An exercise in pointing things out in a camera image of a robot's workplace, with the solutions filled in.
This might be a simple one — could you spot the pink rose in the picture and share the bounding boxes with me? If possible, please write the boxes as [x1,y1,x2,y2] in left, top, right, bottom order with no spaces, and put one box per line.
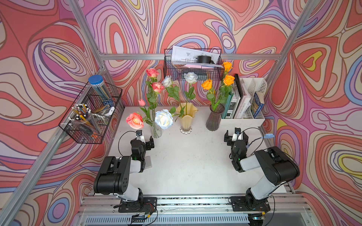
[126,113,152,130]
[146,68,159,83]
[151,82,165,125]

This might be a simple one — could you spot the white rose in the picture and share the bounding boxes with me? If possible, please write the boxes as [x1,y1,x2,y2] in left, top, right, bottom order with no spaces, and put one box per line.
[184,72,198,104]
[154,107,183,130]
[162,76,184,117]

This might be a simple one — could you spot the small pink rosebud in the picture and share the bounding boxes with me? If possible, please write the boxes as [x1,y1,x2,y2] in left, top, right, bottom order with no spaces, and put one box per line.
[139,99,150,116]

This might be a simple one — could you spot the orange rose tall stem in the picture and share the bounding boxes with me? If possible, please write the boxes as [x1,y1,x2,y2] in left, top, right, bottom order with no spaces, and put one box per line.
[223,61,233,74]

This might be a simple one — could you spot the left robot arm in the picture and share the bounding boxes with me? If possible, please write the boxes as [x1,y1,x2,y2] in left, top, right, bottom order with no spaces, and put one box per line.
[93,137,155,202]

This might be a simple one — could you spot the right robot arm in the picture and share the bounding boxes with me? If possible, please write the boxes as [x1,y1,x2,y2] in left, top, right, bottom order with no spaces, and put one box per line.
[224,128,300,210]

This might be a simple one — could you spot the clear glass vase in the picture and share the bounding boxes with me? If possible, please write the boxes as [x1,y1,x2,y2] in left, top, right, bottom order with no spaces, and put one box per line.
[150,122,162,138]

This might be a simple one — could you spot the purple ribbed glass vase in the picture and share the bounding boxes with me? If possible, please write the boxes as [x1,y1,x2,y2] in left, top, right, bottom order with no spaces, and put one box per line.
[206,104,224,131]

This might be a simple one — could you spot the white plastic book organizer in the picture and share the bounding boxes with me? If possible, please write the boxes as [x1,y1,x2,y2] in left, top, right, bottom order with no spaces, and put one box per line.
[220,76,268,127]

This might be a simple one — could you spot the blue treehouse book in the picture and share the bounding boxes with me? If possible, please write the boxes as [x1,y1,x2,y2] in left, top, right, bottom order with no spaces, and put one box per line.
[250,92,265,118]

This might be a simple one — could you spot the pink book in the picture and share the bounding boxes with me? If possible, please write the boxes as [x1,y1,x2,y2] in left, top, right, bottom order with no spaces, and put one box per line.
[234,82,252,119]

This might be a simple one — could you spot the teal green folder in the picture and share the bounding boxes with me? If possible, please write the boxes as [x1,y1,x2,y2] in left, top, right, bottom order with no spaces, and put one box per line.
[222,91,233,119]

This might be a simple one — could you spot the black white magazine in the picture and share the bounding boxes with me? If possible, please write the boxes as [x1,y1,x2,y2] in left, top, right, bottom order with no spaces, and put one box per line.
[227,82,240,119]

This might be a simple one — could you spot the yellow ruffled vase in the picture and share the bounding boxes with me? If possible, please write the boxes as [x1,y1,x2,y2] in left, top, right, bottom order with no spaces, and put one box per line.
[176,103,199,135]

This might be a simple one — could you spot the cup of pencils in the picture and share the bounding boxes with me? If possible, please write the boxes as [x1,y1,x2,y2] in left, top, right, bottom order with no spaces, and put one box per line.
[68,104,101,135]

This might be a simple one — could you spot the blue lid pencil jar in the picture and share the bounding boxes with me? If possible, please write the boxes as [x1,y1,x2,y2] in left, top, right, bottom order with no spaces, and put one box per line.
[88,74,114,107]

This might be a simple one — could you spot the black tape roll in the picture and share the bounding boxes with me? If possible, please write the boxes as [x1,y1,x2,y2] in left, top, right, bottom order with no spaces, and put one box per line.
[197,55,214,64]

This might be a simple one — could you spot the white papers in basket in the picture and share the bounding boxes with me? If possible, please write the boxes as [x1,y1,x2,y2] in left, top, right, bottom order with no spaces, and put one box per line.
[171,46,223,68]

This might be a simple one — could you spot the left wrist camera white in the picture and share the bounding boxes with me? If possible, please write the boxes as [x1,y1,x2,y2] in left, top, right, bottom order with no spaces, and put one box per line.
[136,130,146,143]

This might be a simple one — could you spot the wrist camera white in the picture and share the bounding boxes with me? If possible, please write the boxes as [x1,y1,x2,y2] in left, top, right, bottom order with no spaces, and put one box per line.
[232,128,243,142]
[136,130,146,143]

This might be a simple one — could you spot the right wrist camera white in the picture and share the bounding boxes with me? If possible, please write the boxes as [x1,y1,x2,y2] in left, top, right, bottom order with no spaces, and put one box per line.
[232,128,243,142]

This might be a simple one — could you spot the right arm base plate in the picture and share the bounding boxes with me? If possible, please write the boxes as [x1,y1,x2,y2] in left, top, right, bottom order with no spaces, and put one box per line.
[229,195,271,212]

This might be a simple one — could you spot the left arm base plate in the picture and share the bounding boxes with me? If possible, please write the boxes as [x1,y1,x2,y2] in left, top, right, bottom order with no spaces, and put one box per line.
[118,197,157,214]

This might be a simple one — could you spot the black wire basket left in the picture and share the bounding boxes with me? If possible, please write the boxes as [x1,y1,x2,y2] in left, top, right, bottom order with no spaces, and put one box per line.
[58,83,123,144]

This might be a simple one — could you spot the black wire basket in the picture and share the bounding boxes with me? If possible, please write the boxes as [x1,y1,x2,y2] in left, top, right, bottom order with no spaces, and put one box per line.
[58,83,123,144]
[163,47,224,81]

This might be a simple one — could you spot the black wire basket back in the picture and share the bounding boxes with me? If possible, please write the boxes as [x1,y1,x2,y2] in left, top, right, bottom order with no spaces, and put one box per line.
[163,47,224,81]

